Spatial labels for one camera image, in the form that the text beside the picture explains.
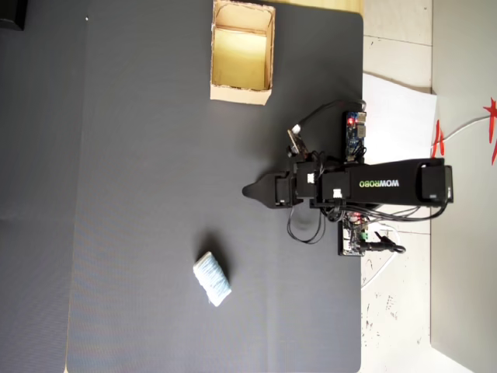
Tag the dark grey foam mat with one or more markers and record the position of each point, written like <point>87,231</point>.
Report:
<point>35,155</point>

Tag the large black textured mat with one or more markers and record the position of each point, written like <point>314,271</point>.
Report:
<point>155,163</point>

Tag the white paper sheet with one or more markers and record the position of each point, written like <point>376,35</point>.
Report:
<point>396,124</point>

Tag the open cardboard box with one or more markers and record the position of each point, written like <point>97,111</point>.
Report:
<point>240,58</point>

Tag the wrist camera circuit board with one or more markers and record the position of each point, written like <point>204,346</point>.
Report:
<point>297,143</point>

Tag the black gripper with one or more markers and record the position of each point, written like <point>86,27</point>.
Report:
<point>304,190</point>

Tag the black WOWROBO robot arm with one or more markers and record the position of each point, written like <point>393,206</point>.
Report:
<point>384,184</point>

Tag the grey board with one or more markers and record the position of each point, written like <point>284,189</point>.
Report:
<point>462,233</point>

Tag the black box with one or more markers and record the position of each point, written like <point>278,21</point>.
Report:
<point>11,13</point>

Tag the blue circuit board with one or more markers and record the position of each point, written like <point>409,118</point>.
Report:
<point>354,136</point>

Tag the green circuit board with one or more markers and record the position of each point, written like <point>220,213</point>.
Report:
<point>351,241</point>

